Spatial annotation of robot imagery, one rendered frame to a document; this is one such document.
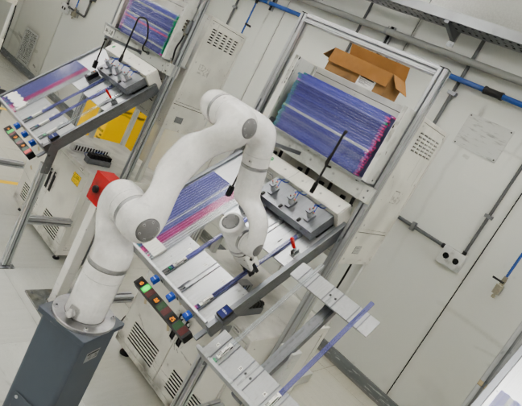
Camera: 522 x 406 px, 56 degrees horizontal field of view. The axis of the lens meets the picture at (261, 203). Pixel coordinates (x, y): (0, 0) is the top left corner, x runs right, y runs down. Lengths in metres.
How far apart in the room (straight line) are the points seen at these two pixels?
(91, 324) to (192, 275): 0.52
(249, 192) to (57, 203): 1.84
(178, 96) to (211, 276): 1.44
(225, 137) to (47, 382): 0.88
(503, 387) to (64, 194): 2.49
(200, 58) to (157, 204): 1.81
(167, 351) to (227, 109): 1.36
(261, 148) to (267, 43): 3.03
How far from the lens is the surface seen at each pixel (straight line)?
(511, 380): 1.76
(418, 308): 3.46
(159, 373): 2.45
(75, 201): 3.06
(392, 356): 3.56
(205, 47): 3.05
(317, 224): 1.97
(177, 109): 3.08
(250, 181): 1.56
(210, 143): 1.37
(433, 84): 2.02
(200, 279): 1.90
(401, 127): 1.96
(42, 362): 1.63
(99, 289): 1.47
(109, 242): 1.44
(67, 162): 3.19
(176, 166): 1.37
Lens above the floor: 1.57
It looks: 13 degrees down
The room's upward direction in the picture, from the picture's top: 28 degrees clockwise
